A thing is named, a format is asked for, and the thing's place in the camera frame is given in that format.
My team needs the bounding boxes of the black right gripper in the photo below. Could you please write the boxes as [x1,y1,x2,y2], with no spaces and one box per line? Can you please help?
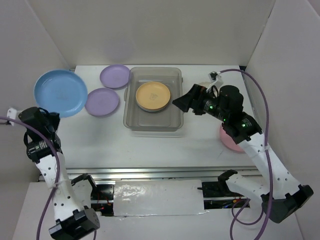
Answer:
[172,83,229,121]

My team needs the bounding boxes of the yellow plastic plate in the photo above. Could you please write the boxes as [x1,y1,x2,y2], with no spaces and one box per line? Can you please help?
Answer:
[135,81,171,109]

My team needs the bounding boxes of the blue plastic plate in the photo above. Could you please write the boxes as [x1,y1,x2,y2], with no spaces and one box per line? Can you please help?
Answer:
[33,69,88,118]

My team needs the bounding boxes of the white watermelon pattern plate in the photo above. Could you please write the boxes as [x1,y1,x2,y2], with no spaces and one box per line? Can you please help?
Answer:
[139,105,166,113]

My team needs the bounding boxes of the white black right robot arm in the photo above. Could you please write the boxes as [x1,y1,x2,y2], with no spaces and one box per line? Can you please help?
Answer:
[172,84,314,224]

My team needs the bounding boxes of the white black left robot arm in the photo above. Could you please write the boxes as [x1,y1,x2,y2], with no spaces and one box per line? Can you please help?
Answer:
[18,107,100,240]

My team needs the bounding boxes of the clear plastic bin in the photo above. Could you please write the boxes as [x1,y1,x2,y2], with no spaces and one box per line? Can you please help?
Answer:
[123,66,184,132]

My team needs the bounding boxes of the cream plastic plate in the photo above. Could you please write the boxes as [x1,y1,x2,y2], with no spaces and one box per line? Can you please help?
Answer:
[199,82,215,89]

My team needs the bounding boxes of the pink plastic plate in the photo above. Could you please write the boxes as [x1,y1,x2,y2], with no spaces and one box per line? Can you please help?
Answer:
[219,126,244,153]

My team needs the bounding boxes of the purple plate near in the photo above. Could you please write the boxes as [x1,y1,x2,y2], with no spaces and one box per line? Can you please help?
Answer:
[84,88,120,117]

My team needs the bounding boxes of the purple plate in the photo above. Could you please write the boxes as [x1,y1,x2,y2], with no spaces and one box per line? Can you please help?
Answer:
[99,64,130,89]
[84,88,120,117]

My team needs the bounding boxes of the purple plate far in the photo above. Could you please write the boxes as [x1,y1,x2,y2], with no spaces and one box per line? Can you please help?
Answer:
[99,64,130,89]

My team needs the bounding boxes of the white glossy cover panel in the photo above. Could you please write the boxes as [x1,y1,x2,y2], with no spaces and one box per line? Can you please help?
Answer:
[113,180,205,217]

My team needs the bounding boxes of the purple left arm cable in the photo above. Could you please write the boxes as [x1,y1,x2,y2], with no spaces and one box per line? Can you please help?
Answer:
[0,116,98,240]

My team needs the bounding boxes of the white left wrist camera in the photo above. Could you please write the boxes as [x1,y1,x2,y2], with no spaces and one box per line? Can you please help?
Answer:
[6,107,21,120]

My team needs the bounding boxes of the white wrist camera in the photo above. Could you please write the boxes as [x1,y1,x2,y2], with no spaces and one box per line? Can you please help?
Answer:
[208,71,224,88]
[6,107,21,120]

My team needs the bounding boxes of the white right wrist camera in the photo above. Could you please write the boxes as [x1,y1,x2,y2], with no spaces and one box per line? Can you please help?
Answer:
[208,71,224,88]

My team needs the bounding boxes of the aluminium rail frame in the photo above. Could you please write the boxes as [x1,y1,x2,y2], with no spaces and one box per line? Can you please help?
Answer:
[61,65,279,213]

